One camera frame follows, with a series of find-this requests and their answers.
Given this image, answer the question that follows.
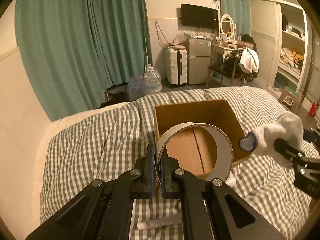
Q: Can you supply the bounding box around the white sock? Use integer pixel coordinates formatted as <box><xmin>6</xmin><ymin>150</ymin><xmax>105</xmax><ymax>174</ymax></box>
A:
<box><xmin>239</xmin><ymin>112</ymin><xmax>304</xmax><ymax>170</ymax></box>

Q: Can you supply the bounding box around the white tape roll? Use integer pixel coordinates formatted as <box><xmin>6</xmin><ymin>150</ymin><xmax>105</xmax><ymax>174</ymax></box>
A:
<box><xmin>156</xmin><ymin>122</ymin><xmax>234</xmax><ymax>181</ymax></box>

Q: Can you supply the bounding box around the white toothpaste tube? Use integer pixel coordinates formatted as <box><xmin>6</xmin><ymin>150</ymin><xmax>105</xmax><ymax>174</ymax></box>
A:
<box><xmin>136</xmin><ymin>213</ymin><xmax>182</xmax><ymax>230</ymax></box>

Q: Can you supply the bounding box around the red can on floor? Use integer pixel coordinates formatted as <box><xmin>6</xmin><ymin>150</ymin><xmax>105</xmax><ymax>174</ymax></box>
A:
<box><xmin>308</xmin><ymin>103</ymin><xmax>318</xmax><ymax>116</ymax></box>

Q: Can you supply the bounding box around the brown cardboard box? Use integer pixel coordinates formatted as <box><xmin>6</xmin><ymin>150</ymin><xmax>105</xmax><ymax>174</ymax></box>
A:
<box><xmin>154</xmin><ymin>100</ymin><xmax>250</xmax><ymax>181</ymax></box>

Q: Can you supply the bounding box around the small wooden stool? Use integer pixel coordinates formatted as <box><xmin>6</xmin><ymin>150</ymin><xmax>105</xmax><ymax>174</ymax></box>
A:
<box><xmin>278</xmin><ymin>86</ymin><xmax>299</xmax><ymax>112</ymax></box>

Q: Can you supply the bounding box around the grey checked bed quilt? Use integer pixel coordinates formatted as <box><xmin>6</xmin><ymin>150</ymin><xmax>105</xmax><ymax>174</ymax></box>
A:
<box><xmin>37</xmin><ymin>87</ymin><xmax>311</xmax><ymax>239</ymax></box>

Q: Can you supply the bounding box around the dark bag beside bed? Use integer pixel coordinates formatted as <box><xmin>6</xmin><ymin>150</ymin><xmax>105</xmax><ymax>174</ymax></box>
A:
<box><xmin>99</xmin><ymin>82</ymin><xmax>129</xmax><ymax>109</ymax></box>

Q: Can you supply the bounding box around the clear plastic bag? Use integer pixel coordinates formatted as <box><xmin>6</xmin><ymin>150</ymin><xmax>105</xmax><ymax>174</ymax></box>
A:
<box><xmin>127</xmin><ymin>76</ymin><xmax>145</xmax><ymax>101</ymax></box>

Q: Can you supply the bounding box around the large clear water bottle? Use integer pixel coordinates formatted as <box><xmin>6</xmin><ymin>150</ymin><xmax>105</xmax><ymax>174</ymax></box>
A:
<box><xmin>143</xmin><ymin>64</ymin><xmax>162</xmax><ymax>95</ymax></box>

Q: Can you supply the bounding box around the wooden chair with clothes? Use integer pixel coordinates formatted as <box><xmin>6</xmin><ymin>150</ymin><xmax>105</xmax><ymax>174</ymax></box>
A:
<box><xmin>206</xmin><ymin>51</ymin><xmax>258</xmax><ymax>88</ymax></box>

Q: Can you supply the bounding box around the white garment on chair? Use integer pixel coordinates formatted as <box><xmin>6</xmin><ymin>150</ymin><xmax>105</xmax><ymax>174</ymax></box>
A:
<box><xmin>239</xmin><ymin>47</ymin><xmax>260</xmax><ymax>74</ymax></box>

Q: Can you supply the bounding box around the white suitcase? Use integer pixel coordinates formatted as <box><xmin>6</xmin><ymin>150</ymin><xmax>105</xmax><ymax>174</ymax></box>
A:
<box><xmin>165</xmin><ymin>48</ymin><xmax>188</xmax><ymax>86</ymax></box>

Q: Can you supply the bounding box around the white wardrobe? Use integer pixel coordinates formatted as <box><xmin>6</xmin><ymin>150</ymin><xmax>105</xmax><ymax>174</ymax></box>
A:
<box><xmin>249</xmin><ymin>0</ymin><xmax>312</xmax><ymax>95</ymax></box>

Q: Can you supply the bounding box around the silver mini fridge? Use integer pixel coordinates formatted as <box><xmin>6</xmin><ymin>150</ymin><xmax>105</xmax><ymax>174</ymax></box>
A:
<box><xmin>186</xmin><ymin>38</ymin><xmax>211</xmax><ymax>85</ymax></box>

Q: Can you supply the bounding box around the white dressing table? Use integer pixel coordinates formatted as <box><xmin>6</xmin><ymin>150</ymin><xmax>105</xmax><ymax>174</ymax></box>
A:
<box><xmin>208</xmin><ymin>42</ymin><xmax>243</xmax><ymax>68</ymax></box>

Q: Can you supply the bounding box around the white oval vanity mirror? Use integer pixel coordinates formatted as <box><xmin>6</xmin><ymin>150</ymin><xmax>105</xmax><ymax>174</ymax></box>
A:
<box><xmin>219</xmin><ymin>14</ymin><xmax>236</xmax><ymax>40</ymax></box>

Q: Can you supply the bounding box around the large green curtain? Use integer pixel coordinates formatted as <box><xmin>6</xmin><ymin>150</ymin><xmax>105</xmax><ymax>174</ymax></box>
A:
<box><xmin>15</xmin><ymin>0</ymin><xmax>152</xmax><ymax>121</ymax></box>

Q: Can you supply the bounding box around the green curtain by wardrobe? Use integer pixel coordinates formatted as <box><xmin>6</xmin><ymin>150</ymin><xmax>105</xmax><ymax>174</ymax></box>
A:
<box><xmin>220</xmin><ymin>0</ymin><xmax>251</xmax><ymax>36</ymax></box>

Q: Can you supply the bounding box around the black wall television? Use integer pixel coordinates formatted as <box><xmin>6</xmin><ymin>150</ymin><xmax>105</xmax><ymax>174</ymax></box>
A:
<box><xmin>181</xmin><ymin>3</ymin><xmax>218</xmax><ymax>30</ymax></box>

